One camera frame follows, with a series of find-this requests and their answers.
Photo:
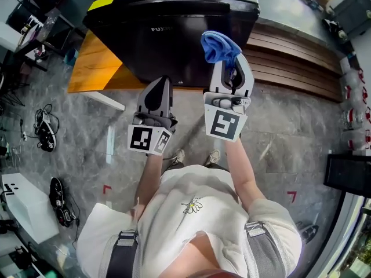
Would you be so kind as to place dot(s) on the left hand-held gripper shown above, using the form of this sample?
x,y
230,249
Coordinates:
x,y
140,139

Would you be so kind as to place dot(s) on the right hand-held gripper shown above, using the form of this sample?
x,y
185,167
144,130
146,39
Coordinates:
x,y
224,123

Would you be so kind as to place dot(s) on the blue cleaning cloth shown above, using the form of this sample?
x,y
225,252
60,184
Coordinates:
x,y
218,48

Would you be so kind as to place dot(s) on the black mini fridge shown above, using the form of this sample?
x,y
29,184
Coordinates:
x,y
162,51

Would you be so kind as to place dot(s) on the person's left forearm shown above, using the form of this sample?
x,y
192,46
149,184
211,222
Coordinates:
x,y
149,181

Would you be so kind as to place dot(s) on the person's right forearm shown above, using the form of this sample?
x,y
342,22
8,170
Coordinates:
x,y
243,172

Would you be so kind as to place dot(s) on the person's left shoe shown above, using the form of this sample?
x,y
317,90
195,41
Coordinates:
x,y
179,156

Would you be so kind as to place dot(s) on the person's shoe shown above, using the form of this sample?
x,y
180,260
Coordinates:
x,y
179,156
213,156

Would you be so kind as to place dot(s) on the stack of wooden planks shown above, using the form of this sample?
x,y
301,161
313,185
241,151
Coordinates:
x,y
292,65

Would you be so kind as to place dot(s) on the wooden table with white legs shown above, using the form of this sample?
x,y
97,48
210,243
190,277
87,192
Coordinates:
x,y
90,68

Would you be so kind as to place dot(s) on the person's right shoe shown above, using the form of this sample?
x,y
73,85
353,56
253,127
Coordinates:
x,y
213,156

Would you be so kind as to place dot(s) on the black trousers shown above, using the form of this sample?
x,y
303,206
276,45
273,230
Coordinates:
x,y
217,166

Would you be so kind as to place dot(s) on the blue waste bin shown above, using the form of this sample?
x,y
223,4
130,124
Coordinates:
x,y
71,57

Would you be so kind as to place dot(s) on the white t-shirt with flower print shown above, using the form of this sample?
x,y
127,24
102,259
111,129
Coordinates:
x,y
179,227

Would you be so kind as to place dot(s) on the cluster of clear plastic bottles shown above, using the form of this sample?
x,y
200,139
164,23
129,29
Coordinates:
x,y
356,109

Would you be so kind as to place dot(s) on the black side table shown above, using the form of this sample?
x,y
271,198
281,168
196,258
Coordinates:
x,y
49,30

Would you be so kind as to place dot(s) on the black hard case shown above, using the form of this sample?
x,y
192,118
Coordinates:
x,y
353,13

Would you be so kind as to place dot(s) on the black framed screen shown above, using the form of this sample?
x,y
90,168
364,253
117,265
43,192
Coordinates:
x,y
347,174

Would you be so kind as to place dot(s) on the white cabinet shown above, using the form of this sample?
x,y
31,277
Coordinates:
x,y
29,207

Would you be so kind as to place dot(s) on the large glass window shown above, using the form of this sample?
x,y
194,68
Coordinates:
x,y
356,256

